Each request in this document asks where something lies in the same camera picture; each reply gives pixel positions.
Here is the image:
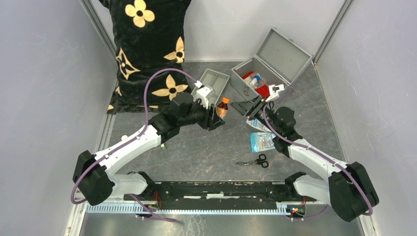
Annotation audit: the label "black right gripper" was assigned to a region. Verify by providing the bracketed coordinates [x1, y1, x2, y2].
[230, 94, 280, 136]

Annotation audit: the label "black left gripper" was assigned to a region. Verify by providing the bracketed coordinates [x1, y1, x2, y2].
[179, 97, 225, 131]

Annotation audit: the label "amber pill bottle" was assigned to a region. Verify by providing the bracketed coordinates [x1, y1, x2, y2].
[216, 97, 230, 118]

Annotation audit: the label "red first aid pouch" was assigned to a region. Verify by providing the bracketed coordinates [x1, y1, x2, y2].
[242, 71, 269, 99]

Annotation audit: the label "silver metal case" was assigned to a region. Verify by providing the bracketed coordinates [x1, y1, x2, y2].
[230, 28, 313, 100]

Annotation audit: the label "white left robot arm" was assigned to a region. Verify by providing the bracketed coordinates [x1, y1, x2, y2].
[71, 93, 225, 206]

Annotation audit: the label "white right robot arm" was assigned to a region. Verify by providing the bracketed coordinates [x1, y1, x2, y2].
[231, 97, 379, 222]

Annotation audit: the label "clear bag of wipes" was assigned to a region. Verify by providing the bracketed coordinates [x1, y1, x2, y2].
[246, 119, 272, 133]

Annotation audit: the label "grey plastic divider tray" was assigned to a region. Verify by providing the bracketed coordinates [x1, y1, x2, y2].
[199, 69, 230, 104]

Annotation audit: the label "blue gauze packet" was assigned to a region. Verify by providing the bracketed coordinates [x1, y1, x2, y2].
[250, 132, 276, 153]

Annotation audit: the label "black floral velvet cloth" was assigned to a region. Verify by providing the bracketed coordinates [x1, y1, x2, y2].
[102, 0, 192, 114]

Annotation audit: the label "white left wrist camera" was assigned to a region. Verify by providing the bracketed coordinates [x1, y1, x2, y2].
[193, 81, 214, 109]

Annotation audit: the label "black handled scissors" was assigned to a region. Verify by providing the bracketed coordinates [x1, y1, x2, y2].
[236, 154, 269, 168]

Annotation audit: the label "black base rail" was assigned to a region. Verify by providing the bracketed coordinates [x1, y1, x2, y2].
[137, 181, 315, 210]

